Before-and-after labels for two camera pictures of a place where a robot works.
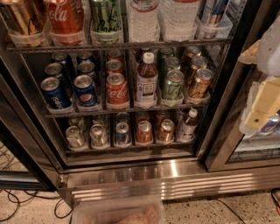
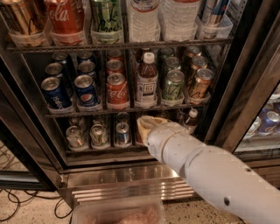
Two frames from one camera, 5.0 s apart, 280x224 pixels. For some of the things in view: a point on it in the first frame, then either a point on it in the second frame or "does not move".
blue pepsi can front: (85, 90) does not move
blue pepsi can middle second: (87, 67) does not move
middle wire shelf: (69, 114) does not move
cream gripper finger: (267, 103) -> (146, 123)
